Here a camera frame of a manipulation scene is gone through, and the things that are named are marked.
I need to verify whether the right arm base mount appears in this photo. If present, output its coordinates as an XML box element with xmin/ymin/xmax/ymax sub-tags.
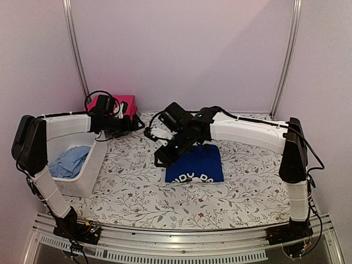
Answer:
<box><xmin>266</xmin><ymin>219</ymin><xmax>313</xmax><ymax>245</ymax></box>

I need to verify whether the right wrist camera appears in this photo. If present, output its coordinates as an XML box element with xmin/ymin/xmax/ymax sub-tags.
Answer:
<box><xmin>144</xmin><ymin>127</ymin><xmax>173</xmax><ymax>146</ymax></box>

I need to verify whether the folded pink garment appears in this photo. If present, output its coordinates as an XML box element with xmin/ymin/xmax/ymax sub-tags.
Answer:
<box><xmin>85</xmin><ymin>94</ymin><xmax>138</xmax><ymax>117</ymax></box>

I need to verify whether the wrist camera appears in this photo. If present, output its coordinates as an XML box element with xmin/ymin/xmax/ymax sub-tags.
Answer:
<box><xmin>117</xmin><ymin>101</ymin><xmax>128</xmax><ymax>119</ymax></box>
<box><xmin>144</xmin><ymin>127</ymin><xmax>173</xmax><ymax>146</ymax></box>

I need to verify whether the floral table cloth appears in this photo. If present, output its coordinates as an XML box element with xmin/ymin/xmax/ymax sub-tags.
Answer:
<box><xmin>54</xmin><ymin>111</ymin><xmax>310</xmax><ymax>230</ymax></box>

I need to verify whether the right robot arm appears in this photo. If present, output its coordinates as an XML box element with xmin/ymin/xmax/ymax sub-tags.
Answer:
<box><xmin>150</xmin><ymin>102</ymin><xmax>313</xmax><ymax>240</ymax></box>

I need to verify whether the white plastic laundry bin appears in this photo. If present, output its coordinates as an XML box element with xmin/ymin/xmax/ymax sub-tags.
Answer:
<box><xmin>26</xmin><ymin>117</ymin><xmax>108</xmax><ymax>197</ymax></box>

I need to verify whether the light blue garment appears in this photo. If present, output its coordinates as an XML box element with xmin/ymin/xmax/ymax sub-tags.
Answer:
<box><xmin>49</xmin><ymin>146</ymin><xmax>91</xmax><ymax>179</ymax></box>

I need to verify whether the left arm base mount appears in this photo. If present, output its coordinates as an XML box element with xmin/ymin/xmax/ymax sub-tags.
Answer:
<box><xmin>53</xmin><ymin>221</ymin><xmax>101</xmax><ymax>245</ymax></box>

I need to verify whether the left aluminium frame post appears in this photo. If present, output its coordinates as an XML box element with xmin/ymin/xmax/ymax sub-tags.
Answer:
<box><xmin>62</xmin><ymin>0</ymin><xmax>90</xmax><ymax>97</ymax></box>

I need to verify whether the aluminium front rail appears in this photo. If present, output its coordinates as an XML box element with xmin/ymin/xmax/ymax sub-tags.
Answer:
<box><xmin>24</xmin><ymin>213</ymin><xmax>347</xmax><ymax>263</ymax></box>

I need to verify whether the aluminium frame post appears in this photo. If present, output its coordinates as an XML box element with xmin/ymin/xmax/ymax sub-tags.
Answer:
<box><xmin>270</xmin><ymin>0</ymin><xmax>303</xmax><ymax>119</ymax></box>
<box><xmin>62</xmin><ymin>0</ymin><xmax>90</xmax><ymax>97</ymax></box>

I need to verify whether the right aluminium frame post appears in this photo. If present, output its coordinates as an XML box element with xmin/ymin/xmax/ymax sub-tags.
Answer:
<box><xmin>270</xmin><ymin>0</ymin><xmax>303</xmax><ymax>119</ymax></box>

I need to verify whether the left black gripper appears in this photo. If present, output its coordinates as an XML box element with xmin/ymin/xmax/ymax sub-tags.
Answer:
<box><xmin>104</xmin><ymin>113</ymin><xmax>145</xmax><ymax>138</ymax></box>

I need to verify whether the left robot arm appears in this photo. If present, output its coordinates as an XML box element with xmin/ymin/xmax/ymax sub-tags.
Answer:
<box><xmin>11</xmin><ymin>91</ymin><xmax>144</xmax><ymax>239</ymax></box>

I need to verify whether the blue t-shirt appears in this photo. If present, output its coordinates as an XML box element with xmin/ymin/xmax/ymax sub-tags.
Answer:
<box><xmin>165</xmin><ymin>144</ymin><xmax>224</xmax><ymax>184</ymax></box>

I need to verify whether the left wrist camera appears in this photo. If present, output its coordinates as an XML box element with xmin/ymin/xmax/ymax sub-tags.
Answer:
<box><xmin>117</xmin><ymin>101</ymin><xmax>128</xmax><ymax>119</ymax></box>

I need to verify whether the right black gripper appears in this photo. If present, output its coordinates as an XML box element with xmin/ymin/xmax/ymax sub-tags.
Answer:
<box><xmin>155</xmin><ymin>126</ymin><xmax>194</xmax><ymax>167</ymax></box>

